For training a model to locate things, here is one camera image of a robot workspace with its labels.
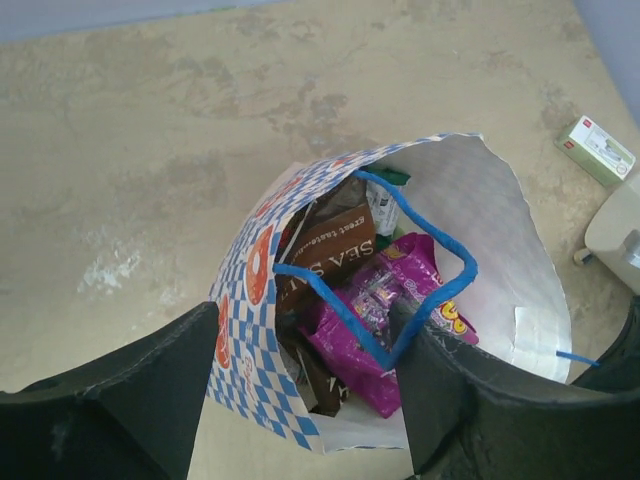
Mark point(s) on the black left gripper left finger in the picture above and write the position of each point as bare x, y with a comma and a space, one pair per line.
130, 414

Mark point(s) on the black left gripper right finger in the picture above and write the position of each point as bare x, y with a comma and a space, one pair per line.
471, 415

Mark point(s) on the purple candy snack bag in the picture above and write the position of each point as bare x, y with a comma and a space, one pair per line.
404, 272

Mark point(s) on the blue checkered paper bag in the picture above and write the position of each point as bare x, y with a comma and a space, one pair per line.
516, 302

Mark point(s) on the brown sea salt chips bag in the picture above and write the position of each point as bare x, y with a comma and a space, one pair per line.
331, 237

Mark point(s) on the white green snack packet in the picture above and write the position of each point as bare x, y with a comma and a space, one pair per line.
384, 208

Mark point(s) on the cream cylindrical appliance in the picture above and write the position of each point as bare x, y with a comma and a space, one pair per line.
612, 236

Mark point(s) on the small green white box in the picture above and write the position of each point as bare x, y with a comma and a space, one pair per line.
596, 151

